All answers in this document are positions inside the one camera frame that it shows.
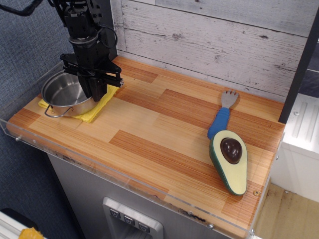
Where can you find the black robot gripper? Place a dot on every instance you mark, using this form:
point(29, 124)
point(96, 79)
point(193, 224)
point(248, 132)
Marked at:
point(91, 64)

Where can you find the stainless steel pot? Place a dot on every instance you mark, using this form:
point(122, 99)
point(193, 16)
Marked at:
point(65, 96)

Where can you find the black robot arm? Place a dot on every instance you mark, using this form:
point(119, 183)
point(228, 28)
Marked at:
point(82, 20)

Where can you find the yellow folded cloth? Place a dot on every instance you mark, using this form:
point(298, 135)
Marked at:
point(99, 107)

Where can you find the clear acrylic table guard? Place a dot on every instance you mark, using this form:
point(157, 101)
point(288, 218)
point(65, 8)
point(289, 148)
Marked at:
point(151, 137)

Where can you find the grey toy fridge dispenser panel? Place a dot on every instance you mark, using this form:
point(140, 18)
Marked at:
point(127, 223)

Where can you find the toy avocado half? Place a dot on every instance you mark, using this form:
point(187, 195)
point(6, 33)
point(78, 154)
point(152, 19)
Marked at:
point(229, 156)

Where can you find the white ribbed box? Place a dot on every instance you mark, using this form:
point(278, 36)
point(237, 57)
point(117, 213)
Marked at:
point(296, 165)

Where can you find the black left vertical post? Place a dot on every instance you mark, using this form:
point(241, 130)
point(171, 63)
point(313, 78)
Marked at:
point(107, 20)

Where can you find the black vertical post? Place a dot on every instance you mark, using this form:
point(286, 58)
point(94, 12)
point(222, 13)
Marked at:
point(107, 20)
point(301, 70)

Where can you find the blue handled metal fork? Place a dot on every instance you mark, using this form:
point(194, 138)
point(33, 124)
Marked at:
point(228, 99)

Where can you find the black right vertical post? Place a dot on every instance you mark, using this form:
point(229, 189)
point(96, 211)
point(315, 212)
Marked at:
point(301, 70)

